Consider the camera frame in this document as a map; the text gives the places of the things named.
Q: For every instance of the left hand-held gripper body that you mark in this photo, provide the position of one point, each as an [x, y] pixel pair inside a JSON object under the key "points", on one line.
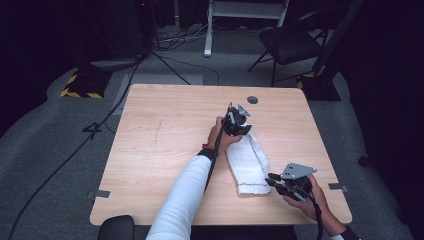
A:
{"points": [[235, 118]]}

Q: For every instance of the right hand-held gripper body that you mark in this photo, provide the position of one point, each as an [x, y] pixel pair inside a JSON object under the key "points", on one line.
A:
{"points": [[295, 181]]}

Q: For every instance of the white towel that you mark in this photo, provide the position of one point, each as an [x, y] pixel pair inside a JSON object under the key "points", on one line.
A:
{"points": [[248, 163]]}

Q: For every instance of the person's left hand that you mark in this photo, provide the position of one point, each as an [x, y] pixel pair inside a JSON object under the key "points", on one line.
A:
{"points": [[218, 140]]}

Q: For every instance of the person's right hand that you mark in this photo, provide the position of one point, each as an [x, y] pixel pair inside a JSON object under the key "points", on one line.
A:
{"points": [[315, 203]]}

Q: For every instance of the grey tape strip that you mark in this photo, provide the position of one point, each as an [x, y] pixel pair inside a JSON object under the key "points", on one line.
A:
{"points": [[100, 194], [338, 187]]}

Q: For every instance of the small dark floor object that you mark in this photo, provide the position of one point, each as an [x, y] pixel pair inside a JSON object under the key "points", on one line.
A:
{"points": [[364, 161]]}

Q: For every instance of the black folding chair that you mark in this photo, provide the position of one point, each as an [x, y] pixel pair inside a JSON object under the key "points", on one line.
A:
{"points": [[290, 45]]}

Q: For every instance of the black slanted stand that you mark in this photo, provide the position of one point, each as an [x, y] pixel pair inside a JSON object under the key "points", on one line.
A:
{"points": [[325, 78]]}

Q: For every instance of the dark equipment cabinet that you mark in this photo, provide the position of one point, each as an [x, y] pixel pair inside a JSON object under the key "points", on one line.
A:
{"points": [[116, 26]]}

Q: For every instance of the yellow striped black stand base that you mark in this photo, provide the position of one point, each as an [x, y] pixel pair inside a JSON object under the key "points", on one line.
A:
{"points": [[85, 85]]}

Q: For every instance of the black seat armrest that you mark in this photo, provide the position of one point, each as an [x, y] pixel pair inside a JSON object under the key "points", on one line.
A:
{"points": [[116, 228]]}

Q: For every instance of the white desk frame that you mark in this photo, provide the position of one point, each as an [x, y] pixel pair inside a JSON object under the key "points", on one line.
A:
{"points": [[246, 10]]}

